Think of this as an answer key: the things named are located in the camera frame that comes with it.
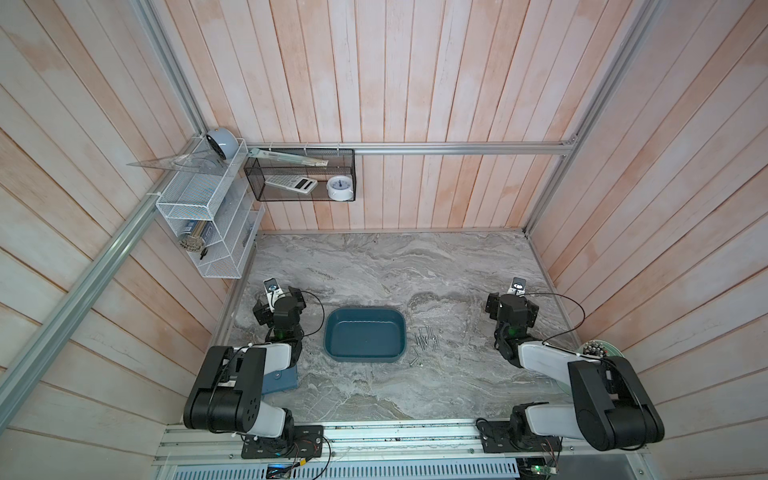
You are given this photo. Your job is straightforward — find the teal plastic storage tray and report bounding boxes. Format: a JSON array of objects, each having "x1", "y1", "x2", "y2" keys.
[{"x1": 324, "y1": 307, "x2": 407, "y2": 363}]

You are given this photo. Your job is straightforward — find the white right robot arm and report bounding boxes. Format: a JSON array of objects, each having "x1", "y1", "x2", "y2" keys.
[{"x1": 475, "y1": 282, "x2": 665, "y2": 454}]

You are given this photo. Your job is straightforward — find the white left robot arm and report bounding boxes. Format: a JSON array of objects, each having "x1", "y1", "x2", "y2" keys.
[{"x1": 183, "y1": 278, "x2": 324, "y2": 467}]

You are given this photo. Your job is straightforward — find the screws on table top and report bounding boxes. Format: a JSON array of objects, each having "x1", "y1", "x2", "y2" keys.
[{"x1": 415, "y1": 326, "x2": 439, "y2": 351}]

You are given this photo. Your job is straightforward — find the green pen holder cup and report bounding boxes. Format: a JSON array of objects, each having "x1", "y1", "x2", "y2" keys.
[{"x1": 577, "y1": 339, "x2": 624, "y2": 359}]

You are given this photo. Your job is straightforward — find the metal cylinder in shelf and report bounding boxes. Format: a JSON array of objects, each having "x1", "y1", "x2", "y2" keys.
[{"x1": 178, "y1": 220, "x2": 209, "y2": 252}]

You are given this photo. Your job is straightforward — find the white calculator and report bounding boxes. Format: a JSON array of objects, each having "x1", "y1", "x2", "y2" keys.
[{"x1": 264, "y1": 175, "x2": 318, "y2": 195}]

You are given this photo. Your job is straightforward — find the white tape roll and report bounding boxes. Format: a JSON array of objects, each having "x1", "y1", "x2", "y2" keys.
[{"x1": 326, "y1": 175, "x2": 355, "y2": 202}]

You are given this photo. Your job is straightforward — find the clear straight ruler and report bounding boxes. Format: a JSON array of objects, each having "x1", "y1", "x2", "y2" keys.
[{"x1": 248, "y1": 148, "x2": 328, "y2": 167}]

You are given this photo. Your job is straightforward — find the clear triangle ruler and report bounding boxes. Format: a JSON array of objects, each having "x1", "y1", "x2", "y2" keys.
[{"x1": 129, "y1": 151, "x2": 224, "y2": 174}]

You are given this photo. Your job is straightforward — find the grey round desk clock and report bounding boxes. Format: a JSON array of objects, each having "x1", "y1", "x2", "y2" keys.
[{"x1": 205, "y1": 128, "x2": 239, "y2": 161}]

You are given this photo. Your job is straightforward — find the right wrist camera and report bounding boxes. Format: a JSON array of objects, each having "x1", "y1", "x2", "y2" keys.
[{"x1": 507, "y1": 277, "x2": 527, "y2": 296}]

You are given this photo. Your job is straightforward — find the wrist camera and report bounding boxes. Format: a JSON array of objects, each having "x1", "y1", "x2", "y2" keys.
[
  {"x1": 507, "y1": 277, "x2": 527, "y2": 296},
  {"x1": 263, "y1": 278, "x2": 284, "y2": 306}
]

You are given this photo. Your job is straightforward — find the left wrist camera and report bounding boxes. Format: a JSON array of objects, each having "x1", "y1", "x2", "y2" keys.
[{"x1": 263, "y1": 278, "x2": 284, "y2": 306}]

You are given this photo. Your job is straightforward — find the white wire mesh shelf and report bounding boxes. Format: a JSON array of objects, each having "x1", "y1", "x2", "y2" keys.
[{"x1": 156, "y1": 137, "x2": 265, "y2": 279}]

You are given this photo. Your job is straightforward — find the black wire mesh basket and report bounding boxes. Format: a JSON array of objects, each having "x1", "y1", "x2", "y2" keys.
[{"x1": 244, "y1": 147, "x2": 357, "y2": 203}]

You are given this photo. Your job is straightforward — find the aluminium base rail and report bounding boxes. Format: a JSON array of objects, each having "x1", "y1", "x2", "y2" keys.
[{"x1": 150, "y1": 419, "x2": 661, "y2": 479}]

